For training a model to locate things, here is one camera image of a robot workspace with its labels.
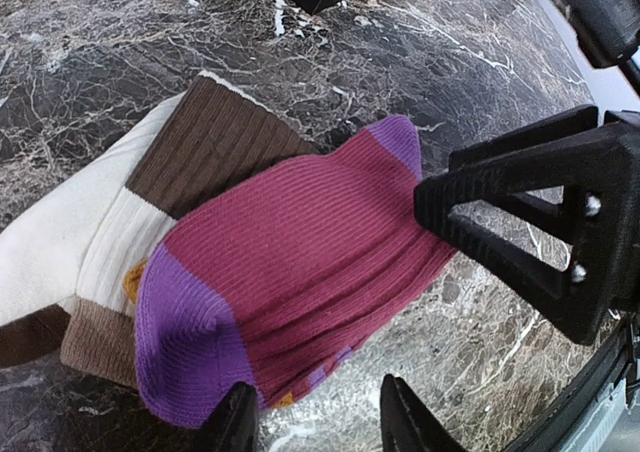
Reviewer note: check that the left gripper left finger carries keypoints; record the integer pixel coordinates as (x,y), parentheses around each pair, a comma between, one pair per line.
(233,425)

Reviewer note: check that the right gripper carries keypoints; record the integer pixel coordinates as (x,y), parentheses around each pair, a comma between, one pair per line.
(607,30)

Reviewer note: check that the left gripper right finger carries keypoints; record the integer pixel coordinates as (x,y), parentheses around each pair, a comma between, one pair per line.
(407,425)

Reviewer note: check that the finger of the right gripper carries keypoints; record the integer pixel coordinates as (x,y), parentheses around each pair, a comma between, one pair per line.
(575,176)

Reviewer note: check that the magenta purple sock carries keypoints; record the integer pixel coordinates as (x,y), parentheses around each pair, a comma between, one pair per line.
(279,280)

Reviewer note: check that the cream brown sock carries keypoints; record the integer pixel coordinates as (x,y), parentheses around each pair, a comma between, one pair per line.
(67,260)

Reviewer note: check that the white cable duct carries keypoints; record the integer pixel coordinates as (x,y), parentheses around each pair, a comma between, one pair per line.
(611,422)

